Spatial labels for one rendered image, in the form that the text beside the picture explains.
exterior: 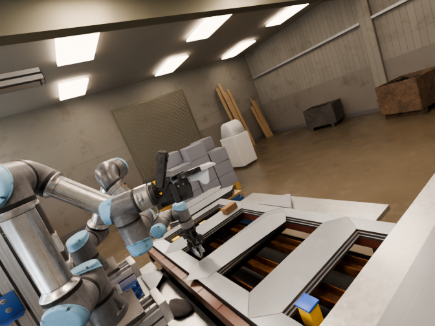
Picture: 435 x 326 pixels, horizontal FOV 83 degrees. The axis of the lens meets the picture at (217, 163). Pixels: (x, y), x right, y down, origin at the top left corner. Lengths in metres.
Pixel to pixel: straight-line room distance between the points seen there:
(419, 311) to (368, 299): 0.11
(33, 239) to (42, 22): 2.80
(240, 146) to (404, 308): 6.10
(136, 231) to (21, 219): 0.30
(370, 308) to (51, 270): 0.83
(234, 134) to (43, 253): 5.98
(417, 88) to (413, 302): 6.16
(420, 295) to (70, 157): 7.66
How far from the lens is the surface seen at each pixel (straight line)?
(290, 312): 1.08
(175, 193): 0.73
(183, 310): 1.52
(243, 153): 6.65
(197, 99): 9.21
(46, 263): 0.89
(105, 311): 1.07
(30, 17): 3.44
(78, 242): 1.50
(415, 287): 0.75
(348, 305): 0.75
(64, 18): 3.47
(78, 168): 7.84
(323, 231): 1.39
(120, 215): 0.77
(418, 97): 6.75
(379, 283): 0.80
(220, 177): 4.98
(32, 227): 0.87
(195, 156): 4.75
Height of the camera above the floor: 1.58
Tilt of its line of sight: 10 degrees down
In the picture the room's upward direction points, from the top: 22 degrees counter-clockwise
